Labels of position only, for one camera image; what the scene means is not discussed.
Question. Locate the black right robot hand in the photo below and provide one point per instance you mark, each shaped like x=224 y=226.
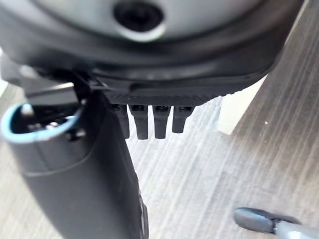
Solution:
x=159 y=62

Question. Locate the silver robot leg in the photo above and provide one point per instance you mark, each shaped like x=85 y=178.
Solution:
x=296 y=231

